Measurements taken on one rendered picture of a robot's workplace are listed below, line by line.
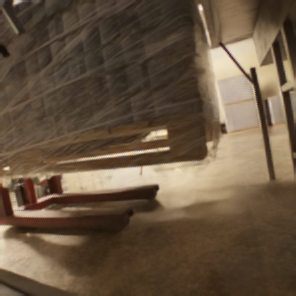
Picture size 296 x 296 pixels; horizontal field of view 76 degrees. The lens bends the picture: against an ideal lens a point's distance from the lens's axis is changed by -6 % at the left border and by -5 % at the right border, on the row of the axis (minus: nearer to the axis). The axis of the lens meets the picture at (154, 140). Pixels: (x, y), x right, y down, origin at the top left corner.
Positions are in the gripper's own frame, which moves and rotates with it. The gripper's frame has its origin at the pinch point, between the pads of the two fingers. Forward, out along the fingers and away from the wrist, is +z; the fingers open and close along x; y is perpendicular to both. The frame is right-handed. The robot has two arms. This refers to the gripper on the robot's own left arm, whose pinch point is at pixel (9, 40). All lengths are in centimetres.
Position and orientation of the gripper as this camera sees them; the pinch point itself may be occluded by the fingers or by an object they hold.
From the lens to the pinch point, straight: 80.0
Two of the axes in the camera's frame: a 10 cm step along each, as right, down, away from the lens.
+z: 4.9, 8.2, 2.9
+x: -7.8, 2.7, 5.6
